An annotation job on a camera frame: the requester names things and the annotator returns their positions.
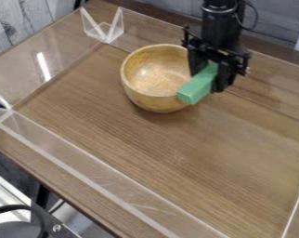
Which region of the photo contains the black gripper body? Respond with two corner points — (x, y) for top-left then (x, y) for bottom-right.
(183, 5), (251, 75)

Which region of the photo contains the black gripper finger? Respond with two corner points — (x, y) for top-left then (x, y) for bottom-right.
(212, 61), (238, 93)
(188, 49), (208, 76)

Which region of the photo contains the green rectangular block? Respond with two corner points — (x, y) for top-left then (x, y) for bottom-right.
(178, 62), (219, 105)

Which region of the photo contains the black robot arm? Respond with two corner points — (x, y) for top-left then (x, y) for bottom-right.
(183, 0), (251, 93)

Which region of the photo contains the brown wooden bowl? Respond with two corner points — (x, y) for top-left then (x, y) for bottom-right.
(120, 44), (191, 113)

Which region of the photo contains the black table leg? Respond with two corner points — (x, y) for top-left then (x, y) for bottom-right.
(36, 185), (51, 209)

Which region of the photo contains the black metal clamp plate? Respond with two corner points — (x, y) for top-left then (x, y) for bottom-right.
(30, 210), (82, 238)

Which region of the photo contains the clear acrylic corner bracket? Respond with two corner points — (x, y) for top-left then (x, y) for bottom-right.
(79, 7), (124, 44)

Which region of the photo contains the black cable loop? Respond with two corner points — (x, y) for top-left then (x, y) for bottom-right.
(0, 204), (50, 238)

